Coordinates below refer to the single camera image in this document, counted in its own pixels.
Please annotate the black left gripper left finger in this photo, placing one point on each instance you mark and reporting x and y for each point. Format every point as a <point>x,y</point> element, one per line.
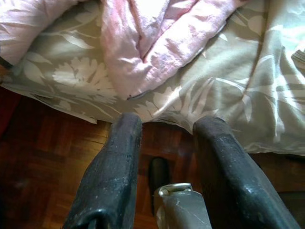
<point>112,179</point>

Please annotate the pink cartoon print quilt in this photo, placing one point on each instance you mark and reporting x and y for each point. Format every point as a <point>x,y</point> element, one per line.
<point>133,59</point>

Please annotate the silver robot left leg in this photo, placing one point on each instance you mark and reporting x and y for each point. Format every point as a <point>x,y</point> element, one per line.
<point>186,210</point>

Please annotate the beige floral bedsheet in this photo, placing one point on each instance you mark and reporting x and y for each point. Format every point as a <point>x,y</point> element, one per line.
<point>214,78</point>

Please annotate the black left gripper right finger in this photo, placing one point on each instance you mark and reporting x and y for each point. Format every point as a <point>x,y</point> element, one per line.
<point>228,179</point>

